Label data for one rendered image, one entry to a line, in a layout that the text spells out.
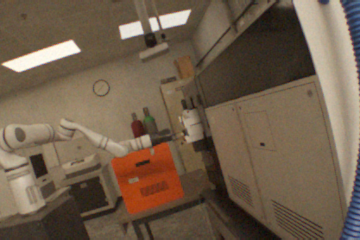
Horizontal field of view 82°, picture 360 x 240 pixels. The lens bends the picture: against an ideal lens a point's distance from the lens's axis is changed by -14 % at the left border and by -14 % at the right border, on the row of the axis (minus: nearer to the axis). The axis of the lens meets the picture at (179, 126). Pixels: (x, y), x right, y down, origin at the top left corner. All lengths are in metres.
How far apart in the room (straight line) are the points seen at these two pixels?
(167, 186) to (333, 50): 1.46
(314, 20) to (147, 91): 4.45
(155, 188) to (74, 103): 3.53
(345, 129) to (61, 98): 4.89
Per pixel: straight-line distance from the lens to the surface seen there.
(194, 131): 1.31
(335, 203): 0.53
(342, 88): 0.48
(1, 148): 0.97
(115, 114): 4.78
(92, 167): 4.27
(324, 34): 0.48
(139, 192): 1.73
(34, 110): 5.26
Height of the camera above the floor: 1.27
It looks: 2 degrees down
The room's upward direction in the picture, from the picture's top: 17 degrees counter-clockwise
